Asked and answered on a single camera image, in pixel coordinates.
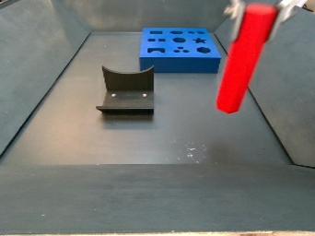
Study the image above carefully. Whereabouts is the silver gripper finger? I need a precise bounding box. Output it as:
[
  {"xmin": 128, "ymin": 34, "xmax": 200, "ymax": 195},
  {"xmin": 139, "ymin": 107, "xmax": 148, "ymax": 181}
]
[
  {"xmin": 268, "ymin": 0, "xmax": 307, "ymax": 41},
  {"xmin": 224, "ymin": 0, "xmax": 245, "ymax": 41}
]

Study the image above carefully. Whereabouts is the red hexagonal peg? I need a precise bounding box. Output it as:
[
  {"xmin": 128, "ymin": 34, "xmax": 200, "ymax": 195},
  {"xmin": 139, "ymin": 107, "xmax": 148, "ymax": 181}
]
[{"xmin": 216, "ymin": 3, "xmax": 277, "ymax": 113}]

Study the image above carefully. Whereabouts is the blue foam shape board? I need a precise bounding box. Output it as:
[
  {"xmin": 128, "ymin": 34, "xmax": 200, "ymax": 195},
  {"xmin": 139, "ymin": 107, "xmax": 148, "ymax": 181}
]
[{"xmin": 139, "ymin": 28, "xmax": 221, "ymax": 74}]

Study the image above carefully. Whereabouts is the black curved holder stand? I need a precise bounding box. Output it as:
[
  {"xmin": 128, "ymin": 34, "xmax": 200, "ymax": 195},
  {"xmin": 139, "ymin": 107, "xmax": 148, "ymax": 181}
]
[{"xmin": 96, "ymin": 67, "xmax": 153, "ymax": 114}]

